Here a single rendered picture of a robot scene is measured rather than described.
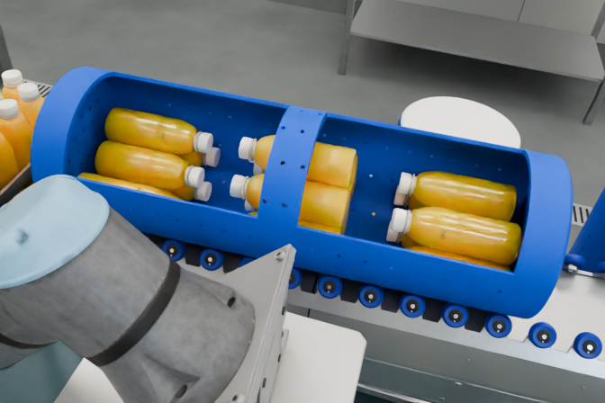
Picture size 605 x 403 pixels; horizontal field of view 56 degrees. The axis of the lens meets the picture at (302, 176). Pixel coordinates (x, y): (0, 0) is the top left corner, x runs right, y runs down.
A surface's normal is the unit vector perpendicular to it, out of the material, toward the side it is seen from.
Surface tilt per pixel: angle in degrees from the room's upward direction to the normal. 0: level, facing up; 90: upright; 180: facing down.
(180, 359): 45
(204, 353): 37
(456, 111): 0
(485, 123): 0
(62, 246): 50
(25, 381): 0
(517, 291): 87
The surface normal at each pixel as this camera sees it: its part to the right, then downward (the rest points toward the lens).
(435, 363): -0.19, 0.31
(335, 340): 0.07, -0.77
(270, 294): -0.63, -0.67
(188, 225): -0.23, 0.67
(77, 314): 0.15, 0.38
